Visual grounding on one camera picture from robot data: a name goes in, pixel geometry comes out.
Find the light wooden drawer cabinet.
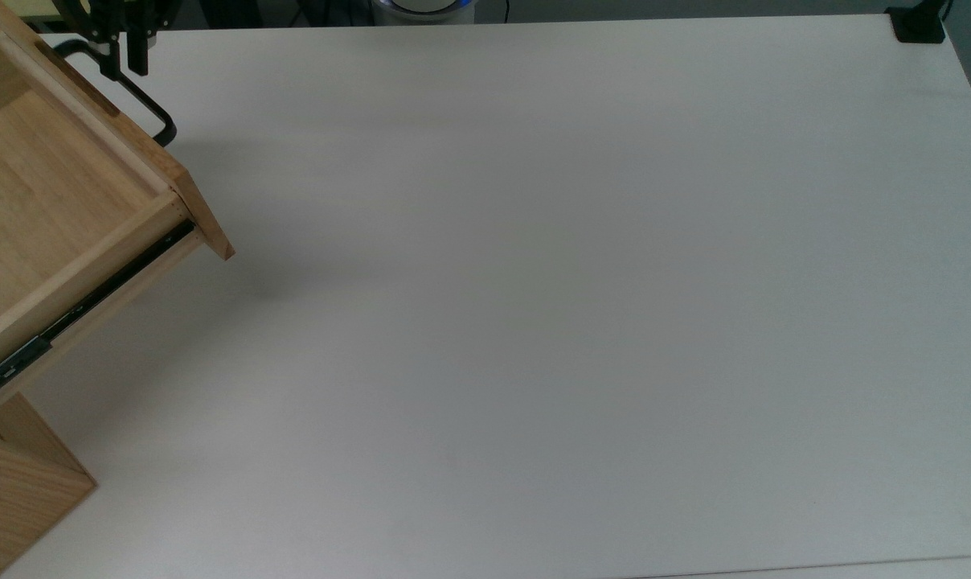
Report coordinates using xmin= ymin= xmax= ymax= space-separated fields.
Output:
xmin=0 ymin=392 xmax=98 ymax=579

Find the light wooden drawer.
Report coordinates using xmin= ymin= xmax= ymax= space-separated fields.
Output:
xmin=0 ymin=0 xmax=236 ymax=425

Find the yellow-green board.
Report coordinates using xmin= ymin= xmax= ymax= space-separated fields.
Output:
xmin=0 ymin=0 xmax=68 ymax=25

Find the white robot base blue ring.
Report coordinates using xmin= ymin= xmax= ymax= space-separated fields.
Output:
xmin=370 ymin=0 xmax=478 ymax=26

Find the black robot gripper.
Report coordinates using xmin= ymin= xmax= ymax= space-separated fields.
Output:
xmin=55 ymin=0 xmax=170 ymax=82

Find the black table clamp mount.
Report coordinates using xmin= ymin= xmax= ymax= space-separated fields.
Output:
xmin=886 ymin=0 xmax=954 ymax=44

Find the black metal drawer handle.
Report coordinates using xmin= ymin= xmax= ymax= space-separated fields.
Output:
xmin=51 ymin=39 xmax=178 ymax=148

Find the black metal drawer slide rail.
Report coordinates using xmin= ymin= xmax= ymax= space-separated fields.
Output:
xmin=0 ymin=220 xmax=196 ymax=409

